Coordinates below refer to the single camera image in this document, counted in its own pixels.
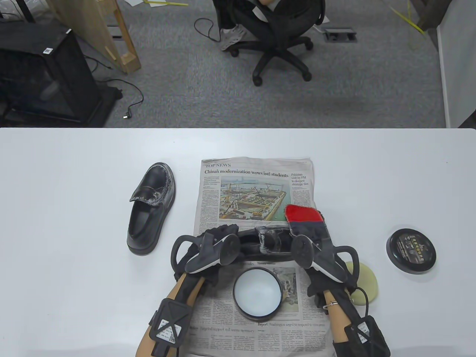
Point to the black white right hand controller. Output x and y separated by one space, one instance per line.
301 251

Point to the black left wrist camera module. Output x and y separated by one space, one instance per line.
171 323

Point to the black leather loafer shoe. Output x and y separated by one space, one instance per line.
148 219
271 241

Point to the black white hand controller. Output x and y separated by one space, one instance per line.
301 251
228 249

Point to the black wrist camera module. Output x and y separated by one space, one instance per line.
171 323
362 338

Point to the printed newspaper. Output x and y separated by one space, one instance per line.
241 186

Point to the black white left hand controller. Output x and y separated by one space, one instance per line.
228 249

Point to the round leather care cream jar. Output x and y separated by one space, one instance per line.
257 292

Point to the white partition panel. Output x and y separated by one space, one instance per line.
457 55

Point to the black mesh cabinet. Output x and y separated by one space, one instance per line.
44 74

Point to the grey floor outlet box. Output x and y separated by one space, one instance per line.
340 34

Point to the black right wrist camera module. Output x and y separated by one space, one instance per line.
362 338

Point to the black swivel office chair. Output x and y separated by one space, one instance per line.
279 41

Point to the black cream jar lid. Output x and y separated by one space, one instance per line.
411 251

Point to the yellow floor tape strip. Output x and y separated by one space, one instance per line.
407 18

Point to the red and grey polishing mitt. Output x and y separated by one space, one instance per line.
303 214

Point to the person's left hand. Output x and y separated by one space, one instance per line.
217 232

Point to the round yellow polishing sponge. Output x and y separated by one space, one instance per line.
368 282

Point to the person's left forearm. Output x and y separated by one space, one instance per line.
148 342

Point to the light wooden frame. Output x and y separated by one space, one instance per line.
93 22

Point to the person's right hand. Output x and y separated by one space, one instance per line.
319 238

